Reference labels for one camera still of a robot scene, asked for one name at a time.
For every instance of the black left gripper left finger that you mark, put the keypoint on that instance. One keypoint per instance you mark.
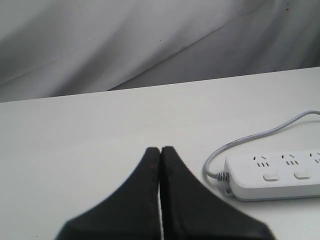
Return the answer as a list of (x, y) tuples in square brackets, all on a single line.
[(130, 213)]

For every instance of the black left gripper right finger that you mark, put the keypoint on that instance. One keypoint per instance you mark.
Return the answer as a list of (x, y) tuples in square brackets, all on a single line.
[(191, 212)]

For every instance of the white power strip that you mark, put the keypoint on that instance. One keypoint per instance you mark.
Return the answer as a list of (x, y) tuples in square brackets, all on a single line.
[(274, 176)]

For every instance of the white backdrop cloth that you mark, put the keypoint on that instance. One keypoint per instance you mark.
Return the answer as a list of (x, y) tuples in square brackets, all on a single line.
[(51, 48)]

